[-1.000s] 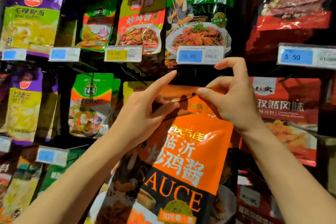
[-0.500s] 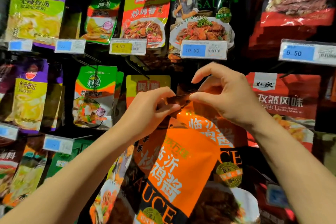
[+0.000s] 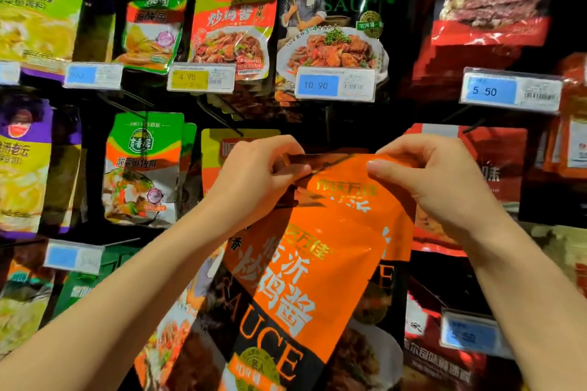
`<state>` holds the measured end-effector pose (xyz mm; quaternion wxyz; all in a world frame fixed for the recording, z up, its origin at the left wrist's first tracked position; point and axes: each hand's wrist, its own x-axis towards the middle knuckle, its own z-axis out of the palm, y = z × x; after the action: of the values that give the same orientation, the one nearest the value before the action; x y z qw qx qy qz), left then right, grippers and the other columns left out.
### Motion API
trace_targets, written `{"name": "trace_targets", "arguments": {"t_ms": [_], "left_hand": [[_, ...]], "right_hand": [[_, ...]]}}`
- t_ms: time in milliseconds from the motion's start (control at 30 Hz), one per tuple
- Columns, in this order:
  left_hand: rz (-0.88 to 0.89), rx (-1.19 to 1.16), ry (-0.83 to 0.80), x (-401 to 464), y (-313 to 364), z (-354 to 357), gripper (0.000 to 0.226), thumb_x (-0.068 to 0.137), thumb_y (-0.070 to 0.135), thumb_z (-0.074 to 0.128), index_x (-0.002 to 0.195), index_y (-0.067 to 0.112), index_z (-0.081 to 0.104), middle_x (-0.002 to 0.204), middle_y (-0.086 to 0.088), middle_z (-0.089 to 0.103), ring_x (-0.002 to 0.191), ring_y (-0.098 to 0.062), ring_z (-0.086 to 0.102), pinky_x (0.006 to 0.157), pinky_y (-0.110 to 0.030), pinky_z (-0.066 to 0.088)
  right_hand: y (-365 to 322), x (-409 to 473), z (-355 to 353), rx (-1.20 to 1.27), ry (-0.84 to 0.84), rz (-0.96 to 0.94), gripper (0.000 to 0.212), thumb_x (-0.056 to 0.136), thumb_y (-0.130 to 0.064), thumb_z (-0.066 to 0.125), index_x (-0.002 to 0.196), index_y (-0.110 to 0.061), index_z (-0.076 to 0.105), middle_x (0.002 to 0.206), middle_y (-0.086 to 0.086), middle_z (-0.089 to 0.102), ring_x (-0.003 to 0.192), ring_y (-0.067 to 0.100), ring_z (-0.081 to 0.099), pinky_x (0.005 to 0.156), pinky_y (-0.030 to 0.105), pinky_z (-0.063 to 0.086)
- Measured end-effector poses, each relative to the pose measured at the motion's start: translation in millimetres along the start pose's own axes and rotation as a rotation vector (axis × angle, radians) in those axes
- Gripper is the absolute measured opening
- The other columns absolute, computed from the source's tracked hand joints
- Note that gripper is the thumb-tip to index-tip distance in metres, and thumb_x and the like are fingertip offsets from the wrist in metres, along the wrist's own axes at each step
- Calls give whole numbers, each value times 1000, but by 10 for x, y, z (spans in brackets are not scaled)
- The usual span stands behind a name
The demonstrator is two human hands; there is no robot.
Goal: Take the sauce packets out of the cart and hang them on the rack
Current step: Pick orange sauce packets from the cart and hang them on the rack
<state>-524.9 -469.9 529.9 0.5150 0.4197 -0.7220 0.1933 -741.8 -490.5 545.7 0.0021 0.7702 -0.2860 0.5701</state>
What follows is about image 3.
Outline person's left hand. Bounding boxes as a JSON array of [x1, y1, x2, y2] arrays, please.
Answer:
[[201, 134, 312, 236]]

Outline person's right hand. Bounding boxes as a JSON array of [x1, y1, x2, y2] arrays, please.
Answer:
[[366, 133, 505, 247]]

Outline stack of red white packets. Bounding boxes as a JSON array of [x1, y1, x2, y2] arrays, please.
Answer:
[[403, 122, 528, 258]]

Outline black display shelf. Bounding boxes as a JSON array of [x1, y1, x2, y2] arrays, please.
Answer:
[[0, 0, 587, 391]]

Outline stack of green orange packets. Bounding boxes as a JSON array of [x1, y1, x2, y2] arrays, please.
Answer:
[[103, 111, 198, 229]]

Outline orange sauce packet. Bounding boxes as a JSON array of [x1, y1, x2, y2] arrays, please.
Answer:
[[209, 150, 418, 391]]

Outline stack of pale olive packets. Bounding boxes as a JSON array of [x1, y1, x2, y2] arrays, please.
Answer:
[[522, 221, 587, 300]]

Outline stack of orange white packets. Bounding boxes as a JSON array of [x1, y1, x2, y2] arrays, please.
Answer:
[[543, 54, 587, 181]]

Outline stack of small green packets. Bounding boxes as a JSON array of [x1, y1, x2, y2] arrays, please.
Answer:
[[112, 0, 189, 75]]

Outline stack of dark green packets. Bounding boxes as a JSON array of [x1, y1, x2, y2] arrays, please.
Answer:
[[50, 244, 143, 323]]

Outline stack of red steak packets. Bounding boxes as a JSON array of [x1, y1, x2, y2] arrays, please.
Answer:
[[399, 0, 558, 101]]

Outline stack of green chef packets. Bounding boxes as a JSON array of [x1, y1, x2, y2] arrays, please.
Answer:
[[275, 0, 400, 103]]

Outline person's left forearm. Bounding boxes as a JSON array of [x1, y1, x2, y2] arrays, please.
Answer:
[[0, 202, 235, 391]]

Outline person's right forearm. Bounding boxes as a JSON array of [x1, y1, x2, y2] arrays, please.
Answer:
[[463, 216, 587, 391]]

